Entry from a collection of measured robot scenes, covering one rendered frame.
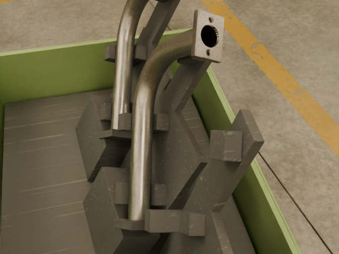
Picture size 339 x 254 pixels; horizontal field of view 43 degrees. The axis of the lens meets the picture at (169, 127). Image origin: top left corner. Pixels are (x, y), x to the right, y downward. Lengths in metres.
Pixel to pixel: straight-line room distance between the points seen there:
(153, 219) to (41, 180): 0.32
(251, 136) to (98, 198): 0.33
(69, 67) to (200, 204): 0.48
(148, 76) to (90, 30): 2.08
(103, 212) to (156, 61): 0.24
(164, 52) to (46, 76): 0.39
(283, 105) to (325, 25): 0.80
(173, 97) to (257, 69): 1.79
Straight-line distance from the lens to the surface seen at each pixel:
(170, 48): 0.56
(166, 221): 0.52
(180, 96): 0.61
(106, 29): 2.67
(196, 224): 0.50
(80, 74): 0.92
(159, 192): 0.61
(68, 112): 0.90
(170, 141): 0.62
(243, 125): 0.43
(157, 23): 0.74
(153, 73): 0.60
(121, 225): 0.60
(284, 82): 2.34
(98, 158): 0.73
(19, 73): 0.91
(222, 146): 0.43
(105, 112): 0.73
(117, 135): 0.69
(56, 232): 0.73
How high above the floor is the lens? 1.46
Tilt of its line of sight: 46 degrees down
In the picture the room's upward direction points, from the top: 1 degrees clockwise
